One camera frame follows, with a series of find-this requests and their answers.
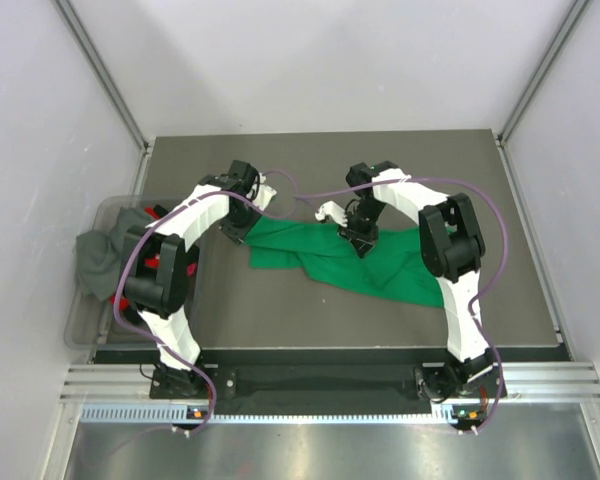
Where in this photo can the clear plastic bin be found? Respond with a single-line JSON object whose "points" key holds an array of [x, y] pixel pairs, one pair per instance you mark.
{"points": [[91, 324]]}

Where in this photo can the aluminium corner post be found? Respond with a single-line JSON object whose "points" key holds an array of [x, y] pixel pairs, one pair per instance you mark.
{"points": [[79, 32], [558, 43]]}

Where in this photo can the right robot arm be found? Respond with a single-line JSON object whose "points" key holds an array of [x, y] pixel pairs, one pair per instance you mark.
{"points": [[452, 247]]}

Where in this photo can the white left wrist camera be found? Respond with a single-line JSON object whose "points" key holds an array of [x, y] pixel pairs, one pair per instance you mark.
{"points": [[262, 194]]}

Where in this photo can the red t shirt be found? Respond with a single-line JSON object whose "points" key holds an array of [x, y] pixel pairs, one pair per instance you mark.
{"points": [[126, 218]]}

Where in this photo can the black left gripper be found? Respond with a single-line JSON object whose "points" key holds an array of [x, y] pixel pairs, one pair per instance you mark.
{"points": [[238, 234]]}

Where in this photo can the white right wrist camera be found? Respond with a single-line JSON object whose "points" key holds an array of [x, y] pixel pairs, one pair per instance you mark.
{"points": [[330, 210]]}

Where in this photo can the grey t shirt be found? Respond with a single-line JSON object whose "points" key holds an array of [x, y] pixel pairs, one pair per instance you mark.
{"points": [[98, 254]]}

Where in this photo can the aluminium frame rail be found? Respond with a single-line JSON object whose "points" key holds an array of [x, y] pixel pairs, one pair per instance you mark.
{"points": [[526, 382]]}

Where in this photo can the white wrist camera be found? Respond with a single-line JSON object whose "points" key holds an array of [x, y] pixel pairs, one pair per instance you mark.
{"points": [[330, 210], [262, 194]]}

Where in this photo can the green t shirt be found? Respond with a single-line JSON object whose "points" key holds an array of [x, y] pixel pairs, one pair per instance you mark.
{"points": [[392, 270]]}

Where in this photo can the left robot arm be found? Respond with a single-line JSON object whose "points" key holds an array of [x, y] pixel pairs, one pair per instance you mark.
{"points": [[154, 276]]}

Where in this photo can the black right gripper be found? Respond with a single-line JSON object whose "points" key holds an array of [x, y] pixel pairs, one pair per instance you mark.
{"points": [[363, 242]]}

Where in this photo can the right aluminium corner post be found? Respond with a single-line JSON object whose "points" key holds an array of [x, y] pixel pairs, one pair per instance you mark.
{"points": [[558, 43]]}

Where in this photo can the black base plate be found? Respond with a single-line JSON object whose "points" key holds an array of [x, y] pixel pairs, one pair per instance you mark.
{"points": [[409, 381]]}

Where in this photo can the grey slotted cable duct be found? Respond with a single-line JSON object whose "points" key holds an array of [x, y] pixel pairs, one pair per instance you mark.
{"points": [[183, 414]]}

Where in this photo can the left aluminium corner post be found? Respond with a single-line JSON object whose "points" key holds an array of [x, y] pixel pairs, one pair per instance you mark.
{"points": [[79, 32]]}

